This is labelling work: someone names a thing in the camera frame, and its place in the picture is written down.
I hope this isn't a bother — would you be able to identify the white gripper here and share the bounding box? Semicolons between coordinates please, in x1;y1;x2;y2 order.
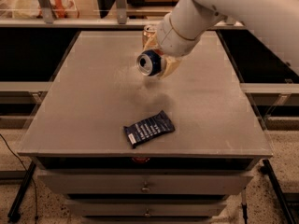
143;12;200;78

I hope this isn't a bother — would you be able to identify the blue pepsi can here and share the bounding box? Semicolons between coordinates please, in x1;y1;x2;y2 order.
136;49;162;77

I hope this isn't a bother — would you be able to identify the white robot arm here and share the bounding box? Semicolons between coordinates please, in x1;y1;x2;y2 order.
136;0;299;78

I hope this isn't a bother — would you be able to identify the gold patterned soda can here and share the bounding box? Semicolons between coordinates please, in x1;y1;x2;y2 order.
142;25;157;50

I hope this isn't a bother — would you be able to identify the dark blue snack wrapper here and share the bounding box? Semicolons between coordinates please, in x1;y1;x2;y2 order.
123;110;176;148

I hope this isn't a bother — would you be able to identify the orange white plastic bag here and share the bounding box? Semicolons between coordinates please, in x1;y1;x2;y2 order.
38;0;79;19

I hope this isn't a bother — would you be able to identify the grey drawer cabinet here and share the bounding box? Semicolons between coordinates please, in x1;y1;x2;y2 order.
20;32;272;224

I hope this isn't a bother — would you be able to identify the upper grey drawer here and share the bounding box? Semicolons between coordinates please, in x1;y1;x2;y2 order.
37;171;252;195

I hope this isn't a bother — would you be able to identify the grey drawer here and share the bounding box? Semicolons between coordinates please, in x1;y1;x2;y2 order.
37;171;252;195
65;200;226;217

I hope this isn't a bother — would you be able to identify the lower grey drawer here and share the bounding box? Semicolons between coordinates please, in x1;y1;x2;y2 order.
65;200;226;217

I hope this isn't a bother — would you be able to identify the metal shelf rail frame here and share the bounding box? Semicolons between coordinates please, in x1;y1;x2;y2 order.
0;0;247;30

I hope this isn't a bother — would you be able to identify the black floor cable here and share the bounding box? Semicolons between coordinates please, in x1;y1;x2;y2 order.
0;133;39;224

